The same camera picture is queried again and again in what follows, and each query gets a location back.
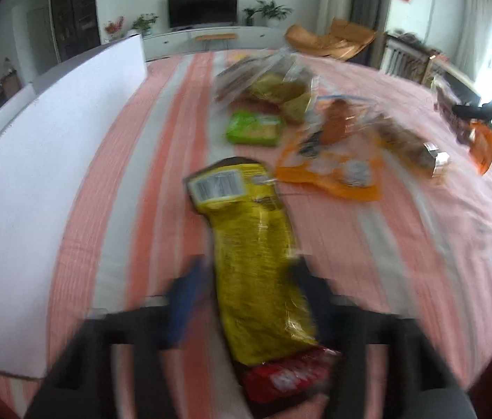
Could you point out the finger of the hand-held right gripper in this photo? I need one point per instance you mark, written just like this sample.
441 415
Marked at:
473 112

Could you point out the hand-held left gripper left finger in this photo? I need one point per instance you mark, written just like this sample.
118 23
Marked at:
184 301

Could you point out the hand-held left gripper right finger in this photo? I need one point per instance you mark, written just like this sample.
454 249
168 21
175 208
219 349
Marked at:
315 305

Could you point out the small orange snack packet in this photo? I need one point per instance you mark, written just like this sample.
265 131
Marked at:
483 146

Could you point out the yellow snack bag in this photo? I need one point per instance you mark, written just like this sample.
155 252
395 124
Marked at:
254 270

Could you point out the green snack packet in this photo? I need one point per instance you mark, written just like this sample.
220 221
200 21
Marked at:
254 128

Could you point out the dark brown snack packet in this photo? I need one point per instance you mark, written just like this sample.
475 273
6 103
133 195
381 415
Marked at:
446 109

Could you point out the cluttered side table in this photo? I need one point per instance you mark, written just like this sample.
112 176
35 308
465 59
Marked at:
453 72

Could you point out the wooden slatted chair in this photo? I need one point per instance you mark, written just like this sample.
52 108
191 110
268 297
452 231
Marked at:
418 67

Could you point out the clear packet of brown biscuits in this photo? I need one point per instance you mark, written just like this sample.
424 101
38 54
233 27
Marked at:
407 144

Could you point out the white radiator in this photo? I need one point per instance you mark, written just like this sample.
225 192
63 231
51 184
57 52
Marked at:
393 61

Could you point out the striped orange tablecloth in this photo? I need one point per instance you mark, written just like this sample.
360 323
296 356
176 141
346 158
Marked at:
141 192

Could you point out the clear zip bag brown snack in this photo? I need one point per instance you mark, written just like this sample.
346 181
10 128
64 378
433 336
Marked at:
337 122

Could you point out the grey curtain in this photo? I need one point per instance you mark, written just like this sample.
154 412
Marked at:
370 4

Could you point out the orange lounge chair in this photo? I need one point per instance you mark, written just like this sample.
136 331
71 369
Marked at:
315 41

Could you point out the white board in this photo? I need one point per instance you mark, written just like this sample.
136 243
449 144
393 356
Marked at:
32 183

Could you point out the clear bag of yellowish pastries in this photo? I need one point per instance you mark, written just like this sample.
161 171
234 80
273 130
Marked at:
280 91

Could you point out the white television cabinet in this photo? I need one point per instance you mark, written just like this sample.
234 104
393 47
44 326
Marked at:
263 39

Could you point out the large leafy potted plant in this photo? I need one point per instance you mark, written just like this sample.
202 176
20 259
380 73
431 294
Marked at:
274 9

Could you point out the brown wrapped snack packet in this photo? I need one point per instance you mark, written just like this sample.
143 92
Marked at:
237 76

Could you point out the small potted plant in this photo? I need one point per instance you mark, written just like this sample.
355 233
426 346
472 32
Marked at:
249 14

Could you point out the small wooden bench table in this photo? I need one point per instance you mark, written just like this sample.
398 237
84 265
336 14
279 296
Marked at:
216 37

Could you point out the green plant in white vase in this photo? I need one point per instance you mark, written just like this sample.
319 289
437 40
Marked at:
145 24

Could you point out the red flower plant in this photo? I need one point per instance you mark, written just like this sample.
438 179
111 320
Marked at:
115 27

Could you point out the black television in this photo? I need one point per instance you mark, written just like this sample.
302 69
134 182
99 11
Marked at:
202 8

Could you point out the dark display cabinet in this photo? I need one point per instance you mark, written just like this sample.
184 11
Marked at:
73 13

